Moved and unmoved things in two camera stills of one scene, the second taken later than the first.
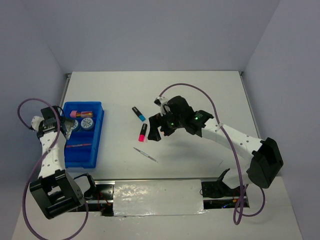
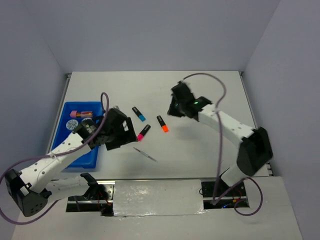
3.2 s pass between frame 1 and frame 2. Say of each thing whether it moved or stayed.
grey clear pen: stayed
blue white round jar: stayed
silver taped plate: stayed
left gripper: moved
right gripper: moved
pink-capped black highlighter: moved
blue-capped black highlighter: stayed
